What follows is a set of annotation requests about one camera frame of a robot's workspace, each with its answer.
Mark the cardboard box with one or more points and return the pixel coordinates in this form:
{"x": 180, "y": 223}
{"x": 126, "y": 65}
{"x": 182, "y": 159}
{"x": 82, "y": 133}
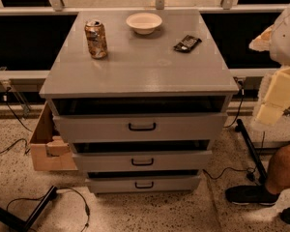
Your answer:
{"x": 48, "y": 150}

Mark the dented gold soda can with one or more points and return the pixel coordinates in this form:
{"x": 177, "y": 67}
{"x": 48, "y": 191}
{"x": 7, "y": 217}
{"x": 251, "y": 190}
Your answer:
{"x": 96, "y": 38}

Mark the grey bottom drawer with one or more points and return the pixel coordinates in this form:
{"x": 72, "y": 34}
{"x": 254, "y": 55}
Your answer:
{"x": 116, "y": 185}

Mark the black stand leg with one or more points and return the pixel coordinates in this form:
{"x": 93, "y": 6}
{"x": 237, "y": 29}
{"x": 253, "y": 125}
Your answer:
{"x": 240, "y": 127}
{"x": 23, "y": 222}

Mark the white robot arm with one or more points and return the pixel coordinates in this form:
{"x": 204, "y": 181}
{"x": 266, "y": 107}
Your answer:
{"x": 276, "y": 40}

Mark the black shoe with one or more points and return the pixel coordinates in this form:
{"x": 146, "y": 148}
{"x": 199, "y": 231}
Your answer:
{"x": 244, "y": 195}

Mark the grey drawer cabinet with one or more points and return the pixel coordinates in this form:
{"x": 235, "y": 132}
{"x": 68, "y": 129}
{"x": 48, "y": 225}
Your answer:
{"x": 141, "y": 75}

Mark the white paper bowl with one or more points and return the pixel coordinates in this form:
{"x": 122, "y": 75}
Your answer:
{"x": 144, "y": 23}

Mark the grey top drawer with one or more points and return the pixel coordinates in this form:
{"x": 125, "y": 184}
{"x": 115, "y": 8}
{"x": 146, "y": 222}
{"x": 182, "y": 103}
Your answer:
{"x": 124, "y": 128}

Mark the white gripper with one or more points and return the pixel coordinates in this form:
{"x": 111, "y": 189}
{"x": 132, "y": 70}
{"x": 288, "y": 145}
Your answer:
{"x": 287, "y": 41}

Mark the grey drawer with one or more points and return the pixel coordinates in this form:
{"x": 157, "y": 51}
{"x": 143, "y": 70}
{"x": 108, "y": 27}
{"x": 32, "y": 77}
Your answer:
{"x": 124, "y": 128}
{"x": 116, "y": 185}
{"x": 142, "y": 161}

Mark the black stand leg right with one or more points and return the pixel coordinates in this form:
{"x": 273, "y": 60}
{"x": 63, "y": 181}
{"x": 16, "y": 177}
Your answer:
{"x": 240, "y": 127}

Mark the black snack wrapper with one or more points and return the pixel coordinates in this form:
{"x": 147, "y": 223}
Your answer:
{"x": 187, "y": 44}

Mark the black stand leg left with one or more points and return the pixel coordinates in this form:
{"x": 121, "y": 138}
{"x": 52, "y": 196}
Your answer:
{"x": 23, "y": 222}

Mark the person's bare leg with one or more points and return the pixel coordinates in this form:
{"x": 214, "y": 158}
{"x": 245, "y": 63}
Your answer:
{"x": 278, "y": 178}

